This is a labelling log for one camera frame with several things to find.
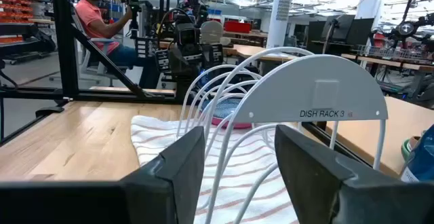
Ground grey rack end panel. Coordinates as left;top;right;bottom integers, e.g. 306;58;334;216
199;20;225;45

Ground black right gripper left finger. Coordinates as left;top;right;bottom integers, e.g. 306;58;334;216
120;126;206;224

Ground white wire dish rack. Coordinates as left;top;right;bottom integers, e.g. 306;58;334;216
176;46;389;224

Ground person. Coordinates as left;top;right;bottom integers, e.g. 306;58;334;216
71;0;161;90

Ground black monitors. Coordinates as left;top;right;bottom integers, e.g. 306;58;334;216
307;13;376;56

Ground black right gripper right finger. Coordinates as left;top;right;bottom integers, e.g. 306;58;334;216
274;124;434;224

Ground wire basket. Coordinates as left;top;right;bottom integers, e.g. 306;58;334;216
352;43;434;62

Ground light wooden desk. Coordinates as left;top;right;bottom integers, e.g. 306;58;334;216
324;96;434;178

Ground grey office chair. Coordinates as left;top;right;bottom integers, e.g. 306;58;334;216
49;10;132;88

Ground blue dish soap bottle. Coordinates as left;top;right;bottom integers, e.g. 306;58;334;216
399;124;434;184

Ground white striped dish towel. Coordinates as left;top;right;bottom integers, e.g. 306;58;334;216
130;115;299;224

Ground black metal table frame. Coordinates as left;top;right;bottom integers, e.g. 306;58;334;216
0;0;374;169

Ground green plate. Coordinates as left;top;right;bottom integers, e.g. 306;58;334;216
401;138;413;161

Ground magenta plate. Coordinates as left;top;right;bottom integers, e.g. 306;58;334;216
210;117;254;130

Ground white pillar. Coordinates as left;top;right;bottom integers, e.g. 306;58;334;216
266;0;296;50

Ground red bin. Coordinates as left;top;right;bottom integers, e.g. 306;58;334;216
223;20;253;34

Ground blue patterned plate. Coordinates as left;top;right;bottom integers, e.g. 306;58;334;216
199;98;252;120

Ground shelving with orange bins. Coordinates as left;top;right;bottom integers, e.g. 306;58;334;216
0;0;57;65

